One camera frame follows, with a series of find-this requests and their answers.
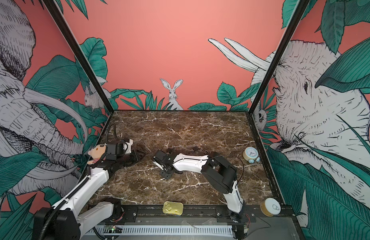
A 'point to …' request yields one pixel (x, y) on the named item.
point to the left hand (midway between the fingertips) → (145, 152)
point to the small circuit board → (115, 230)
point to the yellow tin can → (173, 208)
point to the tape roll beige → (270, 207)
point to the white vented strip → (150, 230)
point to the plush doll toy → (98, 150)
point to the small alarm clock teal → (250, 154)
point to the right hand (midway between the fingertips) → (164, 171)
